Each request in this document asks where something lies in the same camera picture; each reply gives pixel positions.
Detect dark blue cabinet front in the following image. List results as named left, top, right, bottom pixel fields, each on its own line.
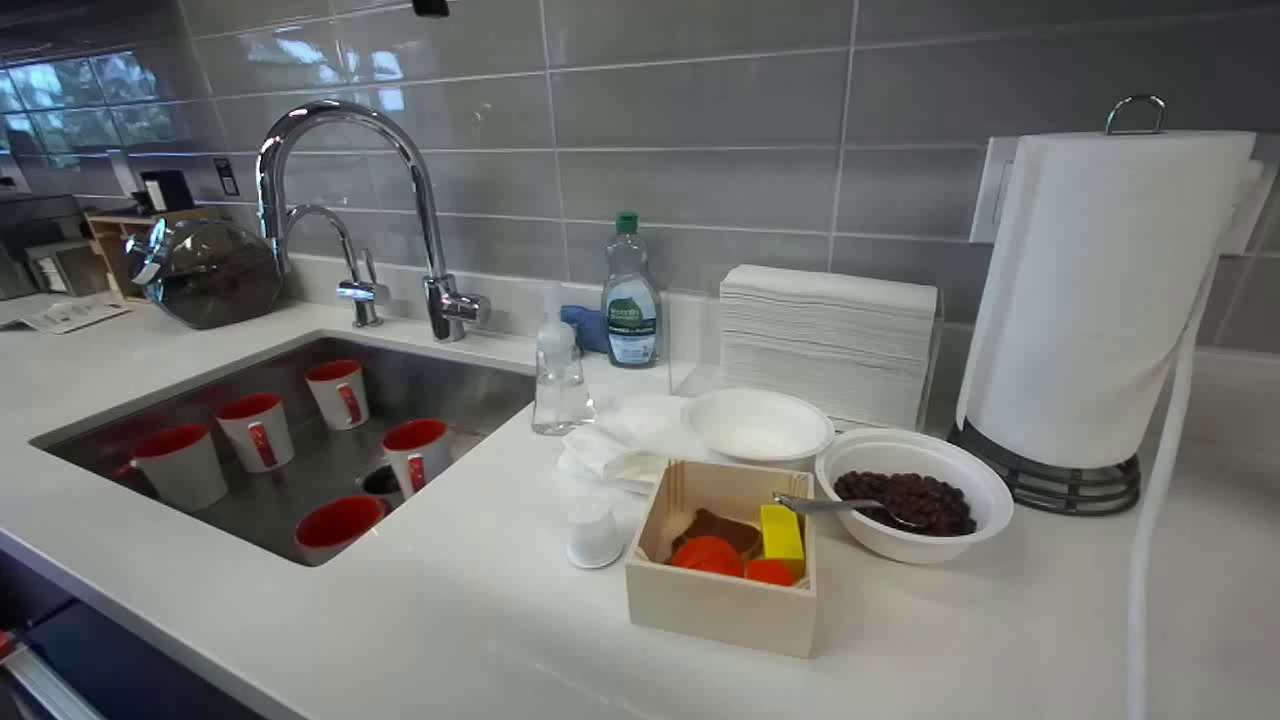
left=0, top=554, right=271, bottom=720

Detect empty white bowl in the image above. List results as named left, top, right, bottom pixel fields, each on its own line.
left=684, top=383, right=840, bottom=469

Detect square wooden box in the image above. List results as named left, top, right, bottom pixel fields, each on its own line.
left=622, top=457, right=824, bottom=663

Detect small clear plastic bottle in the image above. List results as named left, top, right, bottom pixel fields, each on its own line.
left=527, top=317, right=593, bottom=442

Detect green dish soap bottle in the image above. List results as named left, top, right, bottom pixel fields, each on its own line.
left=596, top=210, right=665, bottom=374

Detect blue sponge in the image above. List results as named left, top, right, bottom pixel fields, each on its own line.
left=555, top=299, right=612, bottom=358

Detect stainless steel sink basin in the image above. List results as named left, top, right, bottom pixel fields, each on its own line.
left=30, top=334, right=539, bottom=573

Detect white paper towel roll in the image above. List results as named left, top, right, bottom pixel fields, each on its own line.
left=951, top=129, right=1270, bottom=473

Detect small chrome water tap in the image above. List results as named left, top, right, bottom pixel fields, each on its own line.
left=284, top=202, right=393, bottom=334

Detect dark glossy bag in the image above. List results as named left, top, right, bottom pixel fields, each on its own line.
left=126, top=203, right=294, bottom=334

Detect clear plastic cup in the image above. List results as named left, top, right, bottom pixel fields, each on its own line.
left=560, top=492, right=631, bottom=576

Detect chrome gooseneck kitchen tap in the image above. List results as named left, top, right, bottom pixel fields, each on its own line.
left=252, top=96, right=496, bottom=346

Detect dark brown coffee beans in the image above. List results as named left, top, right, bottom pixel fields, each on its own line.
left=832, top=469, right=982, bottom=541

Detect metal spoon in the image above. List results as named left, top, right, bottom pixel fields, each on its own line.
left=771, top=492, right=900, bottom=527

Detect orange toy ball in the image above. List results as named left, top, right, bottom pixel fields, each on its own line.
left=740, top=557, right=810, bottom=593
left=670, top=531, right=749, bottom=581

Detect brown toy piece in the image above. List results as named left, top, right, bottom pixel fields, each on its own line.
left=673, top=503, right=768, bottom=562

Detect printed paper sheet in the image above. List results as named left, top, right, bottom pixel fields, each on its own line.
left=0, top=294, right=136, bottom=335

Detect wooden frame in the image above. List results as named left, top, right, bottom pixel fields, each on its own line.
left=79, top=212, right=161, bottom=294

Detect black wire towel holder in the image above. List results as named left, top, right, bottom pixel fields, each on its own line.
left=949, top=91, right=1177, bottom=519

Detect white mug red inside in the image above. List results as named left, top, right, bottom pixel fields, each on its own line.
left=213, top=389, right=302, bottom=478
left=127, top=419, right=234, bottom=514
left=294, top=492, right=393, bottom=566
left=381, top=417, right=458, bottom=502
left=302, top=358, right=375, bottom=434

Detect yellow toy block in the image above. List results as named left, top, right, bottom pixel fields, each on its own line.
left=757, top=502, right=813, bottom=570

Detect white bowl holding beans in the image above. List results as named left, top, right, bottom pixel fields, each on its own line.
left=813, top=425, right=1019, bottom=570

